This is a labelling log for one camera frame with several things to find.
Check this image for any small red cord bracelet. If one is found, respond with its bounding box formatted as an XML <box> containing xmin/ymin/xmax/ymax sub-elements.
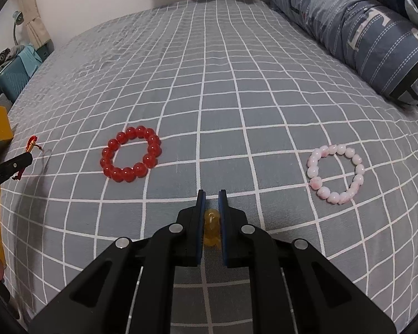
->
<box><xmin>12</xmin><ymin>134</ymin><xmax>44</xmax><ymax>182</ymax></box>

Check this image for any pink bead bracelet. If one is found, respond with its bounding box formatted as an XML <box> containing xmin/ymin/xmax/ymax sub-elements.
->
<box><xmin>306</xmin><ymin>143</ymin><xmax>366</xmax><ymax>205</ymax></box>

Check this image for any blue patterned folded duvet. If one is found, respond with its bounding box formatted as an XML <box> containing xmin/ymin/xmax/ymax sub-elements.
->
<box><xmin>269</xmin><ymin>0</ymin><xmax>418</xmax><ymax>106</ymax></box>

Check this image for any yellow amber bead bracelet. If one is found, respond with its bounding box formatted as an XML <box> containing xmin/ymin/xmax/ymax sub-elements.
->
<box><xmin>203</xmin><ymin>208</ymin><xmax>223</xmax><ymax>248</ymax></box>

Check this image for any teal desk lamp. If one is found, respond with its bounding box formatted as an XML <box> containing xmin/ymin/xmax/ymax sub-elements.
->
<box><xmin>13</xmin><ymin>11</ymin><xmax>24</xmax><ymax>45</ymax></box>

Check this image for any red bead bracelet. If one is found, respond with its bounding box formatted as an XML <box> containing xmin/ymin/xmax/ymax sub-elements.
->
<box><xmin>99</xmin><ymin>125</ymin><xmax>163</xmax><ymax>183</ymax></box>

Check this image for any teal storage box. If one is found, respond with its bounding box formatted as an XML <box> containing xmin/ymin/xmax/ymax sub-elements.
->
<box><xmin>0</xmin><ymin>45</ymin><xmax>43</xmax><ymax>103</ymax></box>

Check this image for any beige side curtain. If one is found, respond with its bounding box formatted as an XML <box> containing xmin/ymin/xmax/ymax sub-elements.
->
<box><xmin>17</xmin><ymin>0</ymin><xmax>51</xmax><ymax>49</ymax></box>

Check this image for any black object on teal box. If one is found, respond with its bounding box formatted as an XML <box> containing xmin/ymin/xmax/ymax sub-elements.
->
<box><xmin>0</xmin><ymin>45</ymin><xmax>25</xmax><ymax>67</ymax></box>

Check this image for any grey checked bed sheet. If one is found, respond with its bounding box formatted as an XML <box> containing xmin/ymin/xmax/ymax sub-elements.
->
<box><xmin>1</xmin><ymin>0</ymin><xmax>418</xmax><ymax>330</ymax></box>

